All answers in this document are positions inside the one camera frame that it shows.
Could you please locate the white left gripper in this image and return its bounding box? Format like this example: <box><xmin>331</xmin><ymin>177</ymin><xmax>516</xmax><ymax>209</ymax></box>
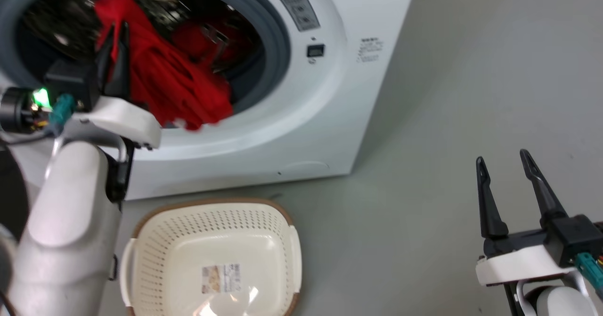
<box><xmin>66</xmin><ymin>21</ymin><xmax>162</xmax><ymax>150</ymax></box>

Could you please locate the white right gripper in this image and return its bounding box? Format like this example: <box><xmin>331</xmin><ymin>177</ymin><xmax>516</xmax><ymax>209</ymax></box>
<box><xmin>475</xmin><ymin>149</ymin><xmax>582</xmax><ymax>287</ymax></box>

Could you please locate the red garment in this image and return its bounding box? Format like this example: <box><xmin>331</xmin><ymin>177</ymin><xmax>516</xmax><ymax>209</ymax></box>
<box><xmin>93</xmin><ymin>0</ymin><xmax>262</xmax><ymax>131</ymax></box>

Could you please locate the white front-load washing machine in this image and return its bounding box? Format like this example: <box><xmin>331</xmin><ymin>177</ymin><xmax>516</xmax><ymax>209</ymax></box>
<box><xmin>0</xmin><ymin>0</ymin><xmax>420</xmax><ymax>202</ymax></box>

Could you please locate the cream perforated laundry basket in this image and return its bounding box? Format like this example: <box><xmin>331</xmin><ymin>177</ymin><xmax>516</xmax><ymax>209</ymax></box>
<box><xmin>120</xmin><ymin>198</ymin><xmax>302</xmax><ymax>316</ymax></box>

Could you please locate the printed label in basket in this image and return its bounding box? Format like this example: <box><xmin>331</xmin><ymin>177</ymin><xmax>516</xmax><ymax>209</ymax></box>
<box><xmin>202</xmin><ymin>264</ymin><xmax>242</xmax><ymax>294</ymax></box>

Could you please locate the grey rubber door gasket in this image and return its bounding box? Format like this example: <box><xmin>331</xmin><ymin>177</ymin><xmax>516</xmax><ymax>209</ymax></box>
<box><xmin>0</xmin><ymin>0</ymin><xmax>293</xmax><ymax>117</ymax></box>

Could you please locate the grey warning sticker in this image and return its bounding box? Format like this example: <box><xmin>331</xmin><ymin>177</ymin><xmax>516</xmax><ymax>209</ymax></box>
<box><xmin>269</xmin><ymin>0</ymin><xmax>321</xmax><ymax>32</ymax></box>

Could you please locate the small printed text label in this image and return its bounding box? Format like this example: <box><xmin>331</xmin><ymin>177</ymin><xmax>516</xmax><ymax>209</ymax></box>
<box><xmin>356</xmin><ymin>37</ymin><xmax>383</xmax><ymax>64</ymax></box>

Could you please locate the teal left cable connector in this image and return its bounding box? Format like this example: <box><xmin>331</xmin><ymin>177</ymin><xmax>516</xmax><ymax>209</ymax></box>
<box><xmin>48</xmin><ymin>94</ymin><xmax>76</xmax><ymax>136</ymax></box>

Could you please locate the teal cable connector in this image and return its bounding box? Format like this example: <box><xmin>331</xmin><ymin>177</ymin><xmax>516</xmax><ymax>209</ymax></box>
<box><xmin>48</xmin><ymin>94</ymin><xmax>76</xmax><ymax>136</ymax></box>
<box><xmin>575</xmin><ymin>252</ymin><xmax>603</xmax><ymax>294</ymax></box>

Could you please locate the teal right cable connector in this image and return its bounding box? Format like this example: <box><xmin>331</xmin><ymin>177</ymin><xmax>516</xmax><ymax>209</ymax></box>
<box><xmin>575</xmin><ymin>252</ymin><xmax>603</xmax><ymax>294</ymax></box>

